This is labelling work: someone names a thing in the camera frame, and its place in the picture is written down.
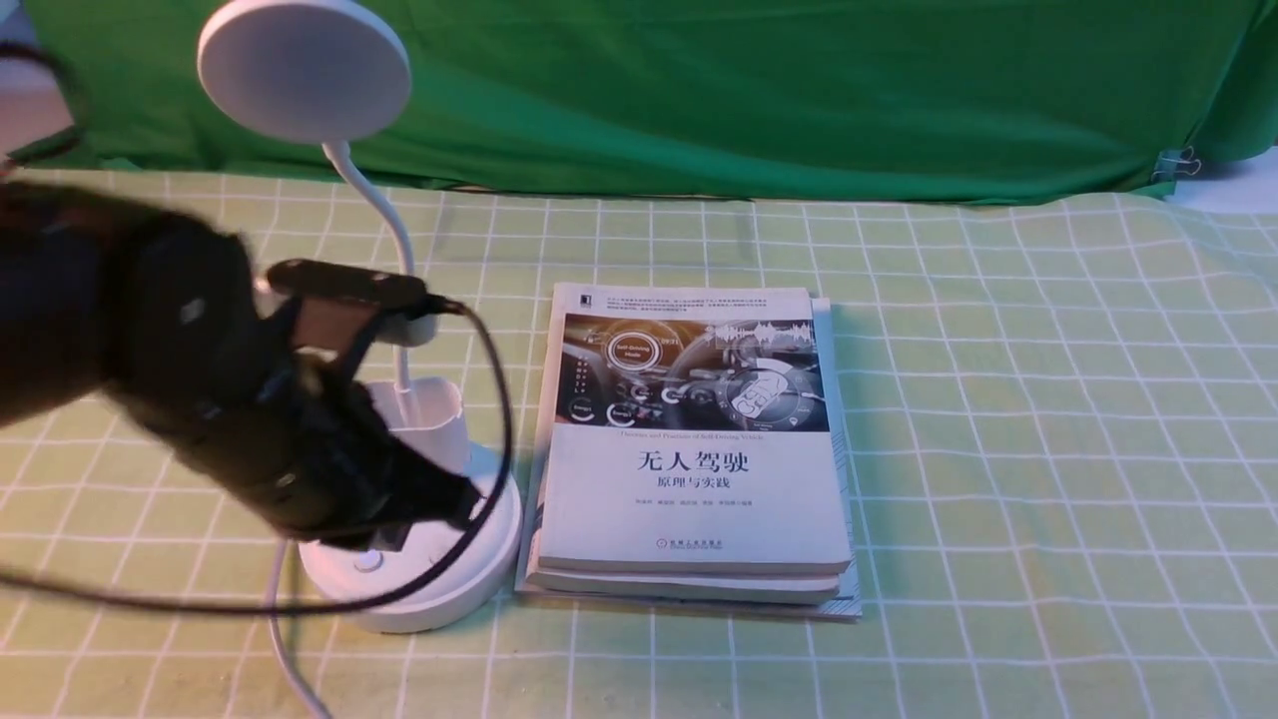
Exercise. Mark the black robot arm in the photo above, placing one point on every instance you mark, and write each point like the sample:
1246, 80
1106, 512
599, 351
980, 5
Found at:
158, 311

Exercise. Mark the white top book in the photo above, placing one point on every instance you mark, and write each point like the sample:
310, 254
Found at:
689, 499

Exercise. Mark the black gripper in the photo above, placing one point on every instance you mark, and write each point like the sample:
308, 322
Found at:
310, 454

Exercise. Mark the bottom striped book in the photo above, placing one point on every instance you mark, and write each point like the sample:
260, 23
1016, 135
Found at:
839, 599

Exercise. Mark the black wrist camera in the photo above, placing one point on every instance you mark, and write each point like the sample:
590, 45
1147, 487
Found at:
341, 303

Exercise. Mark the white desk lamp with base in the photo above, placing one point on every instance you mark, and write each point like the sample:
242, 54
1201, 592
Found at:
331, 73

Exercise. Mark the green backdrop cloth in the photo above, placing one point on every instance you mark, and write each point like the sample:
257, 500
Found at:
979, 102

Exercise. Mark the green checkered tablecloth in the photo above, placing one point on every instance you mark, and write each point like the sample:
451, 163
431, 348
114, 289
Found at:
1062, 442

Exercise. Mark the metal binder clip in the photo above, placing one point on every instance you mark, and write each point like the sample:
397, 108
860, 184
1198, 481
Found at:
1178, 163

